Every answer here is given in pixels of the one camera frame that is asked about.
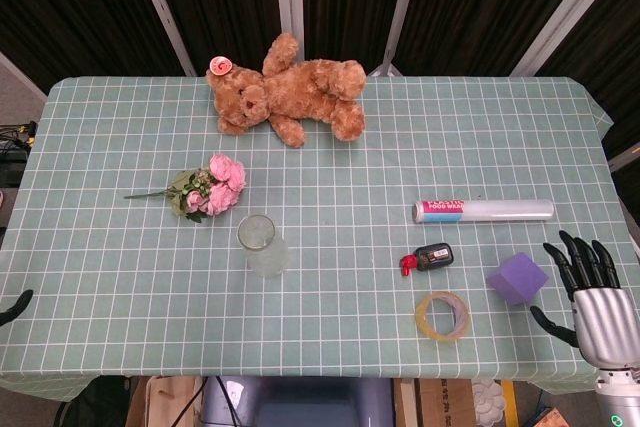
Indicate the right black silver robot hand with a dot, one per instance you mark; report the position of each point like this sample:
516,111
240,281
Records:
605,322

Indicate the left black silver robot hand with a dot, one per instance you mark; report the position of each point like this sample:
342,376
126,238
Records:
17,306

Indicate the pink artificial flower bouquet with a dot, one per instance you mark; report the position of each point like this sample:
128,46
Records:
222,182

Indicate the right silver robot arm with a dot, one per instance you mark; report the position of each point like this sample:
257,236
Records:
617,397

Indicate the clear glass cup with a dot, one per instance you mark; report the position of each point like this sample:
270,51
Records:
265,252

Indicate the purple foam cube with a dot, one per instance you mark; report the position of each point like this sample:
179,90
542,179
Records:
517,279

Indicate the black bag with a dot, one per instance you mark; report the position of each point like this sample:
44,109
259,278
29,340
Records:
95,404

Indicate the plastic food wrap roll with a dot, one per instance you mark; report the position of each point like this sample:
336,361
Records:
490,210

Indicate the light wooden board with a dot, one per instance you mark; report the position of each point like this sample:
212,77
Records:
167,402

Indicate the brown cardboard box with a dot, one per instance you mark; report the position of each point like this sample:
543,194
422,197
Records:
445,404

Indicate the yellowish clear tape roll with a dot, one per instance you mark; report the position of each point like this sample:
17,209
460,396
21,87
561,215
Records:
425,319

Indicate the black bottle with red cap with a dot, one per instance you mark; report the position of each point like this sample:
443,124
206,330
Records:
434,256

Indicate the green white-grid tablecloth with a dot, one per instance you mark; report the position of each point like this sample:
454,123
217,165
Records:
350,197

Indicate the blue-grey robot torso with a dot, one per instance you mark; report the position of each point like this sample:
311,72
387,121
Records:
300,402

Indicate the brown plush teddy bear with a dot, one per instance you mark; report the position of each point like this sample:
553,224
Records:
300,92

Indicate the white frame bar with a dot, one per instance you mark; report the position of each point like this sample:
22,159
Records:
625,157

